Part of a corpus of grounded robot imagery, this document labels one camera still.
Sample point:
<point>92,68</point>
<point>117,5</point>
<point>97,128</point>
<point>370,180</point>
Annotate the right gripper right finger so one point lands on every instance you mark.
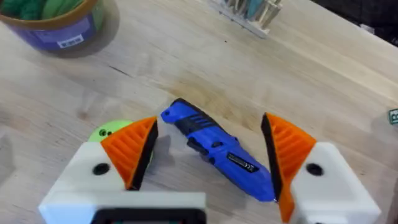
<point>298,174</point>

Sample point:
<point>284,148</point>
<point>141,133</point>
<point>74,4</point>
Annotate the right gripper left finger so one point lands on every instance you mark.
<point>124,152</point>

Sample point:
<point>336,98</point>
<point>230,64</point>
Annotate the blue electric screwdriver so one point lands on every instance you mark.
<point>217,149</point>

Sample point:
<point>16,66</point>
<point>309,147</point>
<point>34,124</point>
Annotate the green disc with holes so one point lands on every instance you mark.
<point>107,130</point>

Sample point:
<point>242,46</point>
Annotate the small green label tag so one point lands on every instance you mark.
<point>393,116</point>

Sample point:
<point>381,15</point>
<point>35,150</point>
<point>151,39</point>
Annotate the purple tub of toys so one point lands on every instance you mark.
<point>53,21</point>

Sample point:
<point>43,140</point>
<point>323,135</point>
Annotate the board with toy blocks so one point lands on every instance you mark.
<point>248,14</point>

